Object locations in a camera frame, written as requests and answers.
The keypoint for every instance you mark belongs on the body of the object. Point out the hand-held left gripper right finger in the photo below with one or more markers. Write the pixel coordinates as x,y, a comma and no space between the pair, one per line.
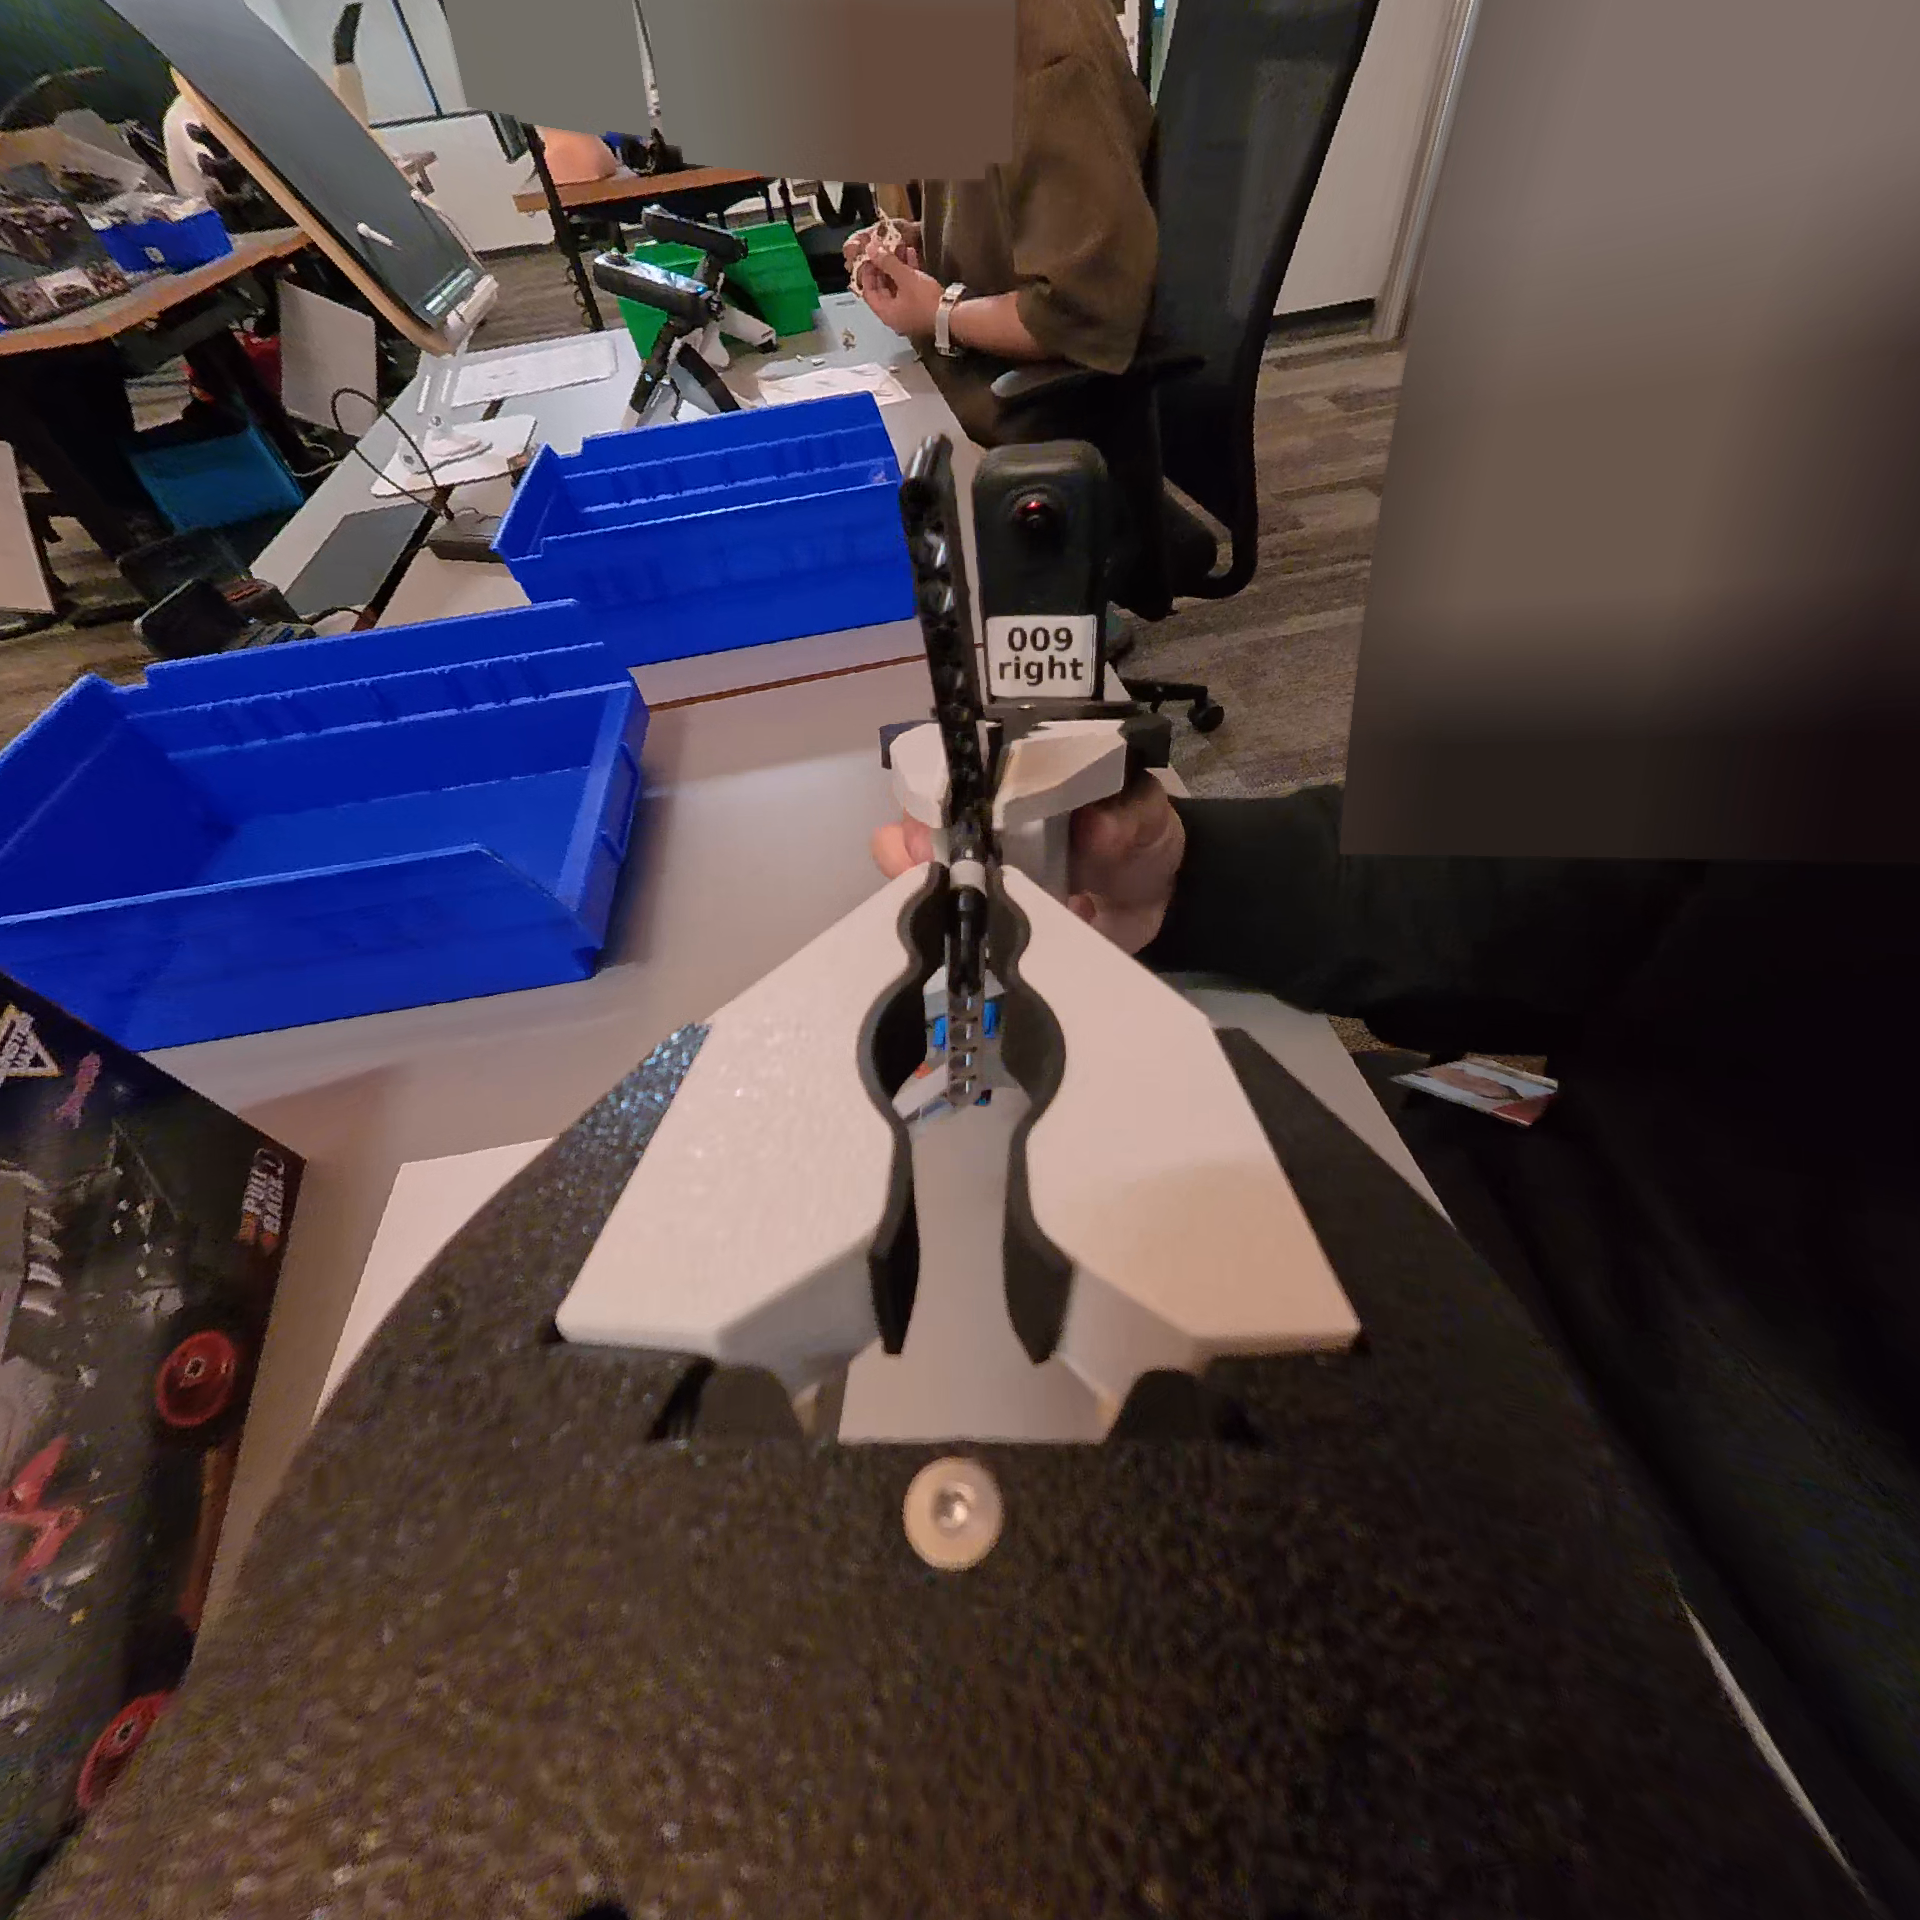
1187,1199

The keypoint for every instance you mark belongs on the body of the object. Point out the long black toy beam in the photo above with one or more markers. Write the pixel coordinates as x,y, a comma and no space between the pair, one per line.
938,600

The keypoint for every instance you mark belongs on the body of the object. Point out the dark tilted board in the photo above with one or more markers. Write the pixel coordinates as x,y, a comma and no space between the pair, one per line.
301,136

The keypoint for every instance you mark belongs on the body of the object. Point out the black toy set box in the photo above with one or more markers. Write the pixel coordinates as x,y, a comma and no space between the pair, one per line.
120,1350

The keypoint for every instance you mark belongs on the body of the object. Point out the white instruction booklet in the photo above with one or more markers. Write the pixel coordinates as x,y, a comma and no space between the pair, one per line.
435,1216

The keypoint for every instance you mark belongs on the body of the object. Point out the idle hand-held gripper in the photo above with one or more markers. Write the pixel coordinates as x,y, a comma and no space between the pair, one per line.
674,322

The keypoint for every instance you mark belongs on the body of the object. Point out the black flat pad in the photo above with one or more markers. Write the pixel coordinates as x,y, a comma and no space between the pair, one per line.
352,561

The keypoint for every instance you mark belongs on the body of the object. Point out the red white printed card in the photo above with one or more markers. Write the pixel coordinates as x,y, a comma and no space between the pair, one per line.
1476,1087

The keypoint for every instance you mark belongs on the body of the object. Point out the small blue bin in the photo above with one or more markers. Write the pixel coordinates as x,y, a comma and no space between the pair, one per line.
165,240

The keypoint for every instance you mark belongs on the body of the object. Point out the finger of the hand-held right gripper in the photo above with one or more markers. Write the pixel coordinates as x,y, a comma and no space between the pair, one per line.
916,773
1064,773

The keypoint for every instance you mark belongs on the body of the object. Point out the blue plastic bin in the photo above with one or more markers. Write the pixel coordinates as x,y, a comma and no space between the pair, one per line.
301,899
707,555

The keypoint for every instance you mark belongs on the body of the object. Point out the adjoining grey desk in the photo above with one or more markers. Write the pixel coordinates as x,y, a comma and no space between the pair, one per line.
601,368

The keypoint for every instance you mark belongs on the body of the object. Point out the person's right forearm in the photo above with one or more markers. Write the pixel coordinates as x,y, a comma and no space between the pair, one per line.
1276,899

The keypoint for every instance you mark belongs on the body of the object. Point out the green plastic bin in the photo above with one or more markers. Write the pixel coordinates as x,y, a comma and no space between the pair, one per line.
781,278

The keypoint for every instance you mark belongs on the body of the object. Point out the blue crate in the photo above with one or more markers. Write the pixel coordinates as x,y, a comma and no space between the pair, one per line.
216,480

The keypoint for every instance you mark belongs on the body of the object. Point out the person's body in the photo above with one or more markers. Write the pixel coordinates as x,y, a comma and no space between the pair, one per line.
1725,1199

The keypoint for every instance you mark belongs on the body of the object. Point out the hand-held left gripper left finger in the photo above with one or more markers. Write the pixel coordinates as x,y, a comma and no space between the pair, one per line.
736,1186

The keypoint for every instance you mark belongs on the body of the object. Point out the white stand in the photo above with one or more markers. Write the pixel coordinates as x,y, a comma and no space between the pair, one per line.
465,442

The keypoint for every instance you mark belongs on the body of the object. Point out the black axle with grey bush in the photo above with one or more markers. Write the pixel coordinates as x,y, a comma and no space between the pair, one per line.
968,876

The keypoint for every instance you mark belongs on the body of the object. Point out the person's right hand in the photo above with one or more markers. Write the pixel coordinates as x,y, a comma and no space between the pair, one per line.
1132,871

